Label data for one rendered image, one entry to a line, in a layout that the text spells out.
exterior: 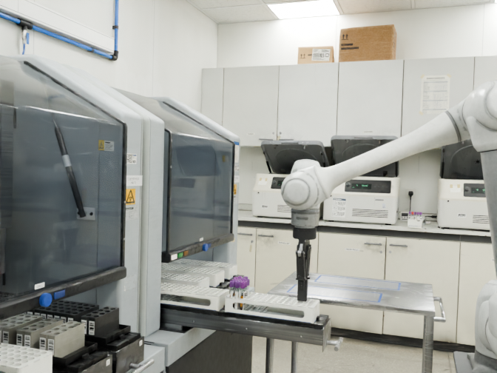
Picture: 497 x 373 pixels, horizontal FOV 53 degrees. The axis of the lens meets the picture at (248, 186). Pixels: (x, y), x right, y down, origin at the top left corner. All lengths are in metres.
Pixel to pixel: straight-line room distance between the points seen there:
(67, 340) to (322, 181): 0.77
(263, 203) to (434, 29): 2.06
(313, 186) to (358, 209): 2.53
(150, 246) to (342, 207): 2.47
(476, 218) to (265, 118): 1.87
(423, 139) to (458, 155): 2.61
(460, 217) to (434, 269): 0.42
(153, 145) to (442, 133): 0.88
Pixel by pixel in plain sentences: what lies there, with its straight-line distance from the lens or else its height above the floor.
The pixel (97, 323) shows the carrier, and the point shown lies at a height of 0.86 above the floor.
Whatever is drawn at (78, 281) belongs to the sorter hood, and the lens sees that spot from 1.31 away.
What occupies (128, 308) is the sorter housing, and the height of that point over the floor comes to 0.86.
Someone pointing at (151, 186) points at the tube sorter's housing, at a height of 1.22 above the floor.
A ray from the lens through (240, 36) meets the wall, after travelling 4.94.
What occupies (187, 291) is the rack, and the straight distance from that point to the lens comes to 1.72.
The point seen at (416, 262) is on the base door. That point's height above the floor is 0.64.
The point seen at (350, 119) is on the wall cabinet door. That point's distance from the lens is 4.19.
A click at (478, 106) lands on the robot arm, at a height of 1.46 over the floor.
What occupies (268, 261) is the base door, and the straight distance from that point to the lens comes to 4.07.
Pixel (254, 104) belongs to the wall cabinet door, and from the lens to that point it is 4.39.
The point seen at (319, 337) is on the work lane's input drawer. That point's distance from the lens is 1.58.
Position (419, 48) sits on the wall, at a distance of 4.59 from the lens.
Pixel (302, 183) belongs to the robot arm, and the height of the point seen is 1.25.
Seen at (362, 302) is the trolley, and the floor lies 0.82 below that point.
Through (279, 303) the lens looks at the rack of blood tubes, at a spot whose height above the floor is 0.86.
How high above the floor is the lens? 1.28
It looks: 2 degrees down
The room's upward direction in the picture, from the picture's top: 2 degrees clockwise
